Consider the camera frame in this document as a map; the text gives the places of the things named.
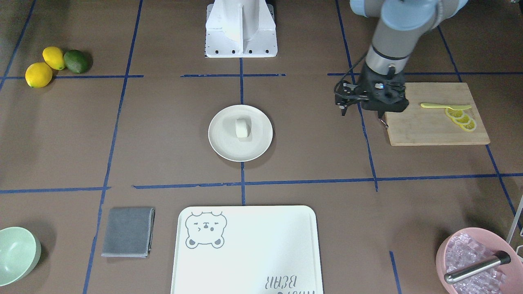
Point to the white bear serving tray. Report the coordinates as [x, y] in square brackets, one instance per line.
[247, 249]

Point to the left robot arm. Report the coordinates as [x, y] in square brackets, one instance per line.
[401, 23]

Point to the grey folded cloth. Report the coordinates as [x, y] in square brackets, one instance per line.
[129, 232]

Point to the pink bowl with ice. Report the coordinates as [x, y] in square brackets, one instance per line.
[470, 245]

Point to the white round plate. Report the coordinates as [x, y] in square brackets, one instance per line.
[222, 138]

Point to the yellow lemon lower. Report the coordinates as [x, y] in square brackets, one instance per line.
[38, 75]

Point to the yellow lemon upper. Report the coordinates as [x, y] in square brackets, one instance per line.
[54, 57]

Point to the green bowl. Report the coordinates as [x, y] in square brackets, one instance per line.
[20, 251]

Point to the yellow lemon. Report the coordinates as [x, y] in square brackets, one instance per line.
[54, 57]
[38, 75]

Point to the green avocado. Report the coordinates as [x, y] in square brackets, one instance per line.
[76, 61]

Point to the white steamed bun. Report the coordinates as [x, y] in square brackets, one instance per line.
[242, 128]

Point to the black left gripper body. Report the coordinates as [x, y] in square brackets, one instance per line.
[365, 87]

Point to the wire cup rack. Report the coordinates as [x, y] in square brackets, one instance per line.
[515, 233]

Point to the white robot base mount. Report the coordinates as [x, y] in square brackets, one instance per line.
[240, 29]

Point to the yellow-green plastic knife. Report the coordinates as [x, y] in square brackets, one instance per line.
[428, 105]

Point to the bamboo cutting board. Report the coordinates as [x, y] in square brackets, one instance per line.
[417, 126]

